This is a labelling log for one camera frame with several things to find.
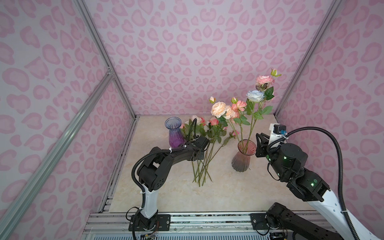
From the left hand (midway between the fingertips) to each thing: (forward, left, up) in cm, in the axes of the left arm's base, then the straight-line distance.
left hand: (199, 152), depth 97 cm
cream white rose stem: (+25, 0, +4) cm, 25 cm away
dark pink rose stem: (+13, -12, +1) cm, 17 cm away
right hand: (-12, -25, +34) cm, 44 cm away
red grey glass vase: (-10, -24, +5) cm, 26 cm away
